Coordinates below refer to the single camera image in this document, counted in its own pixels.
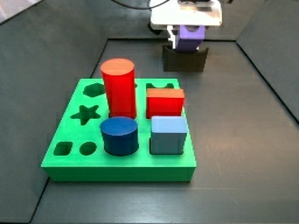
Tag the light blue cube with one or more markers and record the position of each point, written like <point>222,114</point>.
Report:
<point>169,133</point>

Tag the red square block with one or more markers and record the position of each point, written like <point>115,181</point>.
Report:
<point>165,102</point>

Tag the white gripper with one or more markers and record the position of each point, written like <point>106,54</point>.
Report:
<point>190,13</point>

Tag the green shape sorter base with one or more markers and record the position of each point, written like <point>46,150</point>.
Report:
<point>76,157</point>

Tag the tall red cylinder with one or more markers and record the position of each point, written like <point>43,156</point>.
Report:
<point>118,72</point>

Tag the dark blue cylinder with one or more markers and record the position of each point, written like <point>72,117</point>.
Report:
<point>119,132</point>

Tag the purple arch block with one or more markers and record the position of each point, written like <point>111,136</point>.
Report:
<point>189,38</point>

